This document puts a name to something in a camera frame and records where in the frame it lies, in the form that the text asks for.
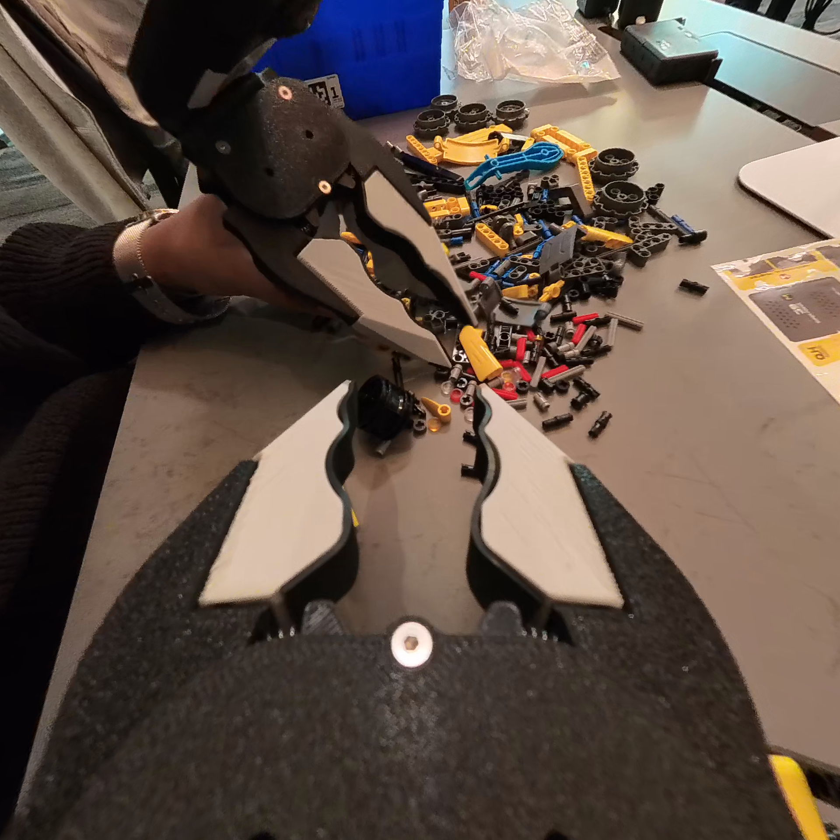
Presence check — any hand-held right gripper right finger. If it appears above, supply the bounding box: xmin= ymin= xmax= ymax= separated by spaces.
xmin=467 ymin=384 xmax=626 ymax=627

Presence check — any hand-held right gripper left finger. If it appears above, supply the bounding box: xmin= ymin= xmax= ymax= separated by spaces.
xmin=197 ymin=379 xmax=361 ymax=624

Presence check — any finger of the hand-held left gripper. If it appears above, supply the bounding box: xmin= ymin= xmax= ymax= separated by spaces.
xmin=335 ymin=166 xmax=479 ymax=326
xmin=297 ymin=235 xmax=455 ymax=368

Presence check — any black toy wheel hub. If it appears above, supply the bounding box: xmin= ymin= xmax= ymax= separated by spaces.
xmin=356 ymin=375 xmax=421 ymax=442

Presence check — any pile of plastic building pieces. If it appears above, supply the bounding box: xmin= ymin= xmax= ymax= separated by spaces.
xmin=374 ymin=92 xmax=710 ymax=480

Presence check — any person's left forearm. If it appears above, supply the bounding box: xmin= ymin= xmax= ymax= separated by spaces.
xmin=0 ymin=222 xmax=142 ymax=368

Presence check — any person's left hand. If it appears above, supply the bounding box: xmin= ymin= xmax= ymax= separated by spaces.
xmin=141 ymin=193 xmax=342 ymax=322

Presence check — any blue plastic bin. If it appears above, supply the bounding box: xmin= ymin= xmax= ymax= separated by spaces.
xmin=252 ymin=0 xmax=444 ymax=122

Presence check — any silver wristwatch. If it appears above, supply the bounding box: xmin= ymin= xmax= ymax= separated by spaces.
xmin=113 ymin=207 xmax=231 ymax=324

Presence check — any clear plastic bag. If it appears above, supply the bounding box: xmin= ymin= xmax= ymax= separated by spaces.
xmin=441 ymin=0 xmax=621 ymax=85

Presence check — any beige cloth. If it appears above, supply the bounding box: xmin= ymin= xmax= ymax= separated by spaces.
xmin=0 ymin=0 xmax=165 ymax=221

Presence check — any black object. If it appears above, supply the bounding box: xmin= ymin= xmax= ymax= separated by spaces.
xmin=577 ymin=0 xmax=665 ymax=30

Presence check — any black rectangular box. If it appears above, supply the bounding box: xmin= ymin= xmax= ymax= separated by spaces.
xmin=620 ymin=18 xmax=723 ymax=86

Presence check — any yellow grey sticker sheet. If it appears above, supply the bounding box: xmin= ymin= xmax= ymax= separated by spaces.
xmin=712 ymin=239 xmax=840 ymax=388

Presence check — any yellow plastic object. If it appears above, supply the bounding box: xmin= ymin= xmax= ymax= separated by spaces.
xmin=769 ymin=755 xmax=829 ymax=840

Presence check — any white book stand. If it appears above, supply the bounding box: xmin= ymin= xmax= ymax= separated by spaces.
xmin=738 ymin=138 xmax=840 ymax=240

